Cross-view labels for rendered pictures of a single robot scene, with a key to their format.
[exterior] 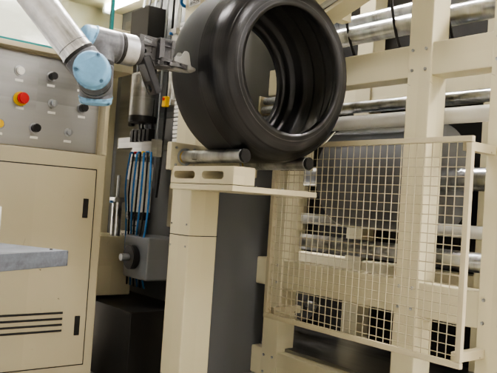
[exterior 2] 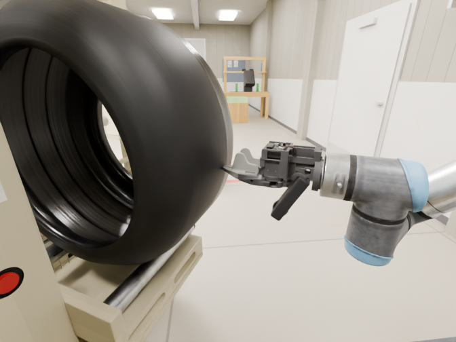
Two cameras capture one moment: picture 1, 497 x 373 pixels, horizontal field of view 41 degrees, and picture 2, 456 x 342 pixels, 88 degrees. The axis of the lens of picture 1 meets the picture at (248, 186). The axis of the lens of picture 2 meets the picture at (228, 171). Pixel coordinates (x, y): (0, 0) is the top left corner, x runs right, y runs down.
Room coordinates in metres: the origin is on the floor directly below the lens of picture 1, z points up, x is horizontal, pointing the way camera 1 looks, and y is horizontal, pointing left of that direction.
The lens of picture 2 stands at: (2.27, 0.64, 1.35)
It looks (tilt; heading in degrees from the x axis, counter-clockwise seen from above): 22 degrees down; 240
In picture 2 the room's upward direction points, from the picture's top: straight up
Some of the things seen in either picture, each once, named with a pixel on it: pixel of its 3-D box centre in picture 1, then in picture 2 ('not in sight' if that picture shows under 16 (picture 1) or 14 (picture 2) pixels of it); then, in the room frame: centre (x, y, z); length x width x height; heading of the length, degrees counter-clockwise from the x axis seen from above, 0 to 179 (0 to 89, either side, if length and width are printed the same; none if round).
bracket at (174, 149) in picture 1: (214, 160); (50, 299); (2.42, 0.13, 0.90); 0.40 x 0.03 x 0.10; 129
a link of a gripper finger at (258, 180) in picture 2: not in sight; (258, 177); (1.98, 0.27, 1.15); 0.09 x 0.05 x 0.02; 129
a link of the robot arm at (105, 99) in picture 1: (96, 83); (374, 229); (1.80, 0.44, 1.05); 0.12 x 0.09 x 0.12; 9
